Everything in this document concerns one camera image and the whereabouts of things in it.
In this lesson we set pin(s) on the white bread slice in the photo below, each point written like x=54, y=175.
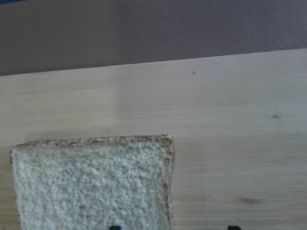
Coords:
x=112, y=183

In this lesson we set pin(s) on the wooden cutting board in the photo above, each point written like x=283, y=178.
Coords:
x=239, y=125

